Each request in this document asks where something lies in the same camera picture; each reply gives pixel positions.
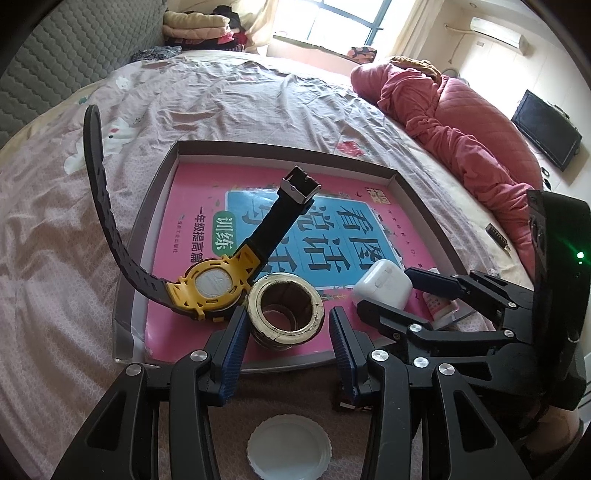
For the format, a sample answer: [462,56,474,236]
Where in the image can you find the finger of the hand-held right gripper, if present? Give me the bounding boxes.
[356,298,535,370]
[406,267,537,324]

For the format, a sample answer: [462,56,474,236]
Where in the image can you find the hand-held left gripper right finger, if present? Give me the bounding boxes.
[329,305,522,480]

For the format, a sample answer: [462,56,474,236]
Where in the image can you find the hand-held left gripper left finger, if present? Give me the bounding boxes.
[53,305,250,480]

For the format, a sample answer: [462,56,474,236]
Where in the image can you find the white earbuds case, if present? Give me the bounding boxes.
[353,258,413,309]

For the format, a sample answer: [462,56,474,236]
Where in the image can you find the gold tape roll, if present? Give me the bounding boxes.
[246,272,326,347]

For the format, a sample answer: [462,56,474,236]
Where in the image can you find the yellow watch with black strap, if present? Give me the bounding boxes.
[83,104,322,324]

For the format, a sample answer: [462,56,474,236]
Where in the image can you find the grey cardboard box tray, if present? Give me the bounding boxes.
[112,140,476,376]

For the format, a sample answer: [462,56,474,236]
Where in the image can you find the person's right hand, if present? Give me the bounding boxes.
[519,404,583,476]

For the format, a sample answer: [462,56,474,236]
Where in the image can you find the small black box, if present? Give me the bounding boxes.
[486,222,512,252]

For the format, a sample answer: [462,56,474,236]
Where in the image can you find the white ribbed jar lid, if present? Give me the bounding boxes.
[247,414,332,480]

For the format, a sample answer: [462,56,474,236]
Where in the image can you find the pink quilt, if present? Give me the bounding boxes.
[349,62,546,264]

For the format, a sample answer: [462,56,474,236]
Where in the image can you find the pink and blue book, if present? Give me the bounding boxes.
[144,156,462,365]

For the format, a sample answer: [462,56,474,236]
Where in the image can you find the black flat television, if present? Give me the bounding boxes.
[510,90,583,172]

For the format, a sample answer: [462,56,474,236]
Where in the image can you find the tan knitted cloth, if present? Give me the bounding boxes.
[390,55,446,79]

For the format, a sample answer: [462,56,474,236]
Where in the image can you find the cream curtain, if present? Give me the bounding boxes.
[240,0,301,51]
[392,0,444,61]

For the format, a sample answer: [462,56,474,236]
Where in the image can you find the white air conditioner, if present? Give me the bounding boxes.
[470,16,532,56]

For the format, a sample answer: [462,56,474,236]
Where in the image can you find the dark patterned cloth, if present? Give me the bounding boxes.
[130,44,183,63]

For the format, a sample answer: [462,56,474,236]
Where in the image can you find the cream folded blanket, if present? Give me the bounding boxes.
[163,10,232,44]

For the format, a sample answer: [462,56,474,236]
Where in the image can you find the pile of dark clothes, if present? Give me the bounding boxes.
[210,4,252,51]

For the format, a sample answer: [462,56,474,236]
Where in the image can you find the grey quilted headboard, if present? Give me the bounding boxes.
[0,0,169,148]

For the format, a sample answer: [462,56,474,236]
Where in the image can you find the window with dark frame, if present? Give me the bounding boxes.
[272,0,416,58]

